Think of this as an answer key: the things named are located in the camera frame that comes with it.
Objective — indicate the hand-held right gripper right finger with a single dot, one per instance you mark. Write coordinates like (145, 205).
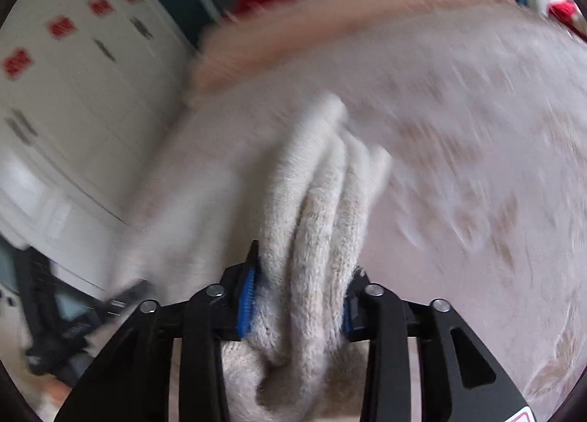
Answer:
(348, 314)

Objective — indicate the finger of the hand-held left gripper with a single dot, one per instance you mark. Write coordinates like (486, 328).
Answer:
(130, 296)

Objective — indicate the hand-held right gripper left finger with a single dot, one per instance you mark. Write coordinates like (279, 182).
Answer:
(247, 302)

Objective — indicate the cream knit sweater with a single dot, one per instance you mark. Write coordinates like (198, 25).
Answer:
(302, 229)

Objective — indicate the white wardrobe with red stickers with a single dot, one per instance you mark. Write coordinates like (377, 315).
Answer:
(82, 105)

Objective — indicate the pink butterfly bedspread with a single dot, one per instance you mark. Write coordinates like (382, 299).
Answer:
(458, 151)

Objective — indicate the pink folded blanket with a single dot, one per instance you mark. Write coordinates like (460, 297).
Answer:
(344, 4)

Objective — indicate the red and white quilt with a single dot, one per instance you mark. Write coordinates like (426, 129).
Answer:
(566, 13)

